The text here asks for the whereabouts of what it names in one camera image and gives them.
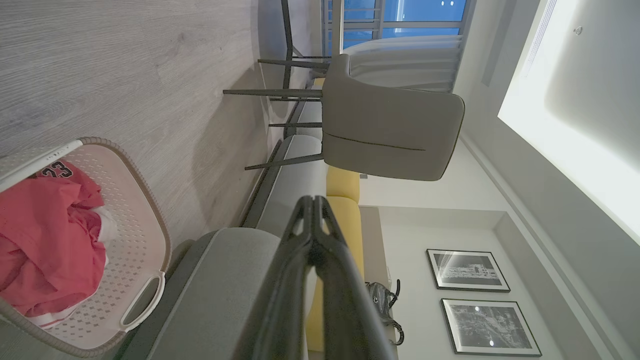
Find small yellow cushion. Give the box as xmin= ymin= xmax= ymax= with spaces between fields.
xmin=326 ymin=166 xmax=361 ymax=203

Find grey upholstered chair, dark legs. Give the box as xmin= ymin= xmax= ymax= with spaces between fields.
xmin=223 ymin=53 xmax=466 ymax=182

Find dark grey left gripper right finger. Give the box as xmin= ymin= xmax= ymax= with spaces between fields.
xmin=311 ymin=195 xmax=398 ymax=360

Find dark grey leather handbag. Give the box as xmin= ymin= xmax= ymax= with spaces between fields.
xmin=365 ymin=279 xmax=405 ymax=347

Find white cloth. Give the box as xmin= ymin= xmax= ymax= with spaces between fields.
xmin=92 ymin=206 xmax=119 ymax=247

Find dark metal table frame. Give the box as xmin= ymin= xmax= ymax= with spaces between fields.
xmin=281 ymin=0 xmax=321 ymax=92

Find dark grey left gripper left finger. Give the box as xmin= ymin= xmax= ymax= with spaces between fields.
xmin=232 ymin=196 xmax=317 ymax=360

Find large yellow cushion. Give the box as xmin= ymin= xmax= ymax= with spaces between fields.
xmin=305 ymin=196 xmax=365 ymax=353

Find grey round rug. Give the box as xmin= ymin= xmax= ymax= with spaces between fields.
xmin=257 ymin=0 xmax=301 ymax=127

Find white sheer curtain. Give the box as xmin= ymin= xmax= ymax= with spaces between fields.
xmin=342 ymin=34 xmax=463 ymax=93

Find red jersey with black numbers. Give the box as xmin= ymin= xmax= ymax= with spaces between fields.
xmin=0 ymin=160 xmax=108 ymax=318

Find black framed building photo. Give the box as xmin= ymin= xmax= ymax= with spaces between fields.
xmin=426 ymin=248 xmax=511 ymax=293

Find light grey fabric sofa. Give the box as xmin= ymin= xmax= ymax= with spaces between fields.
xmin=117 ymin=77 xmax=328 ymax=360

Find window with metal railing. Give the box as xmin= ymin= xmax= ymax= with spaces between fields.
xmin=322 ymin=0 xmax=473 ymax=57

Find black framed night photo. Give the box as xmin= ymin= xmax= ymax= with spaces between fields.
xmin=441 ymin=298 xmax=543 ymax=358

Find white perforated laundry basket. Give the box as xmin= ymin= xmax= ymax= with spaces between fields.
xmin=0 ymin=137 xmax=172 ymax=358

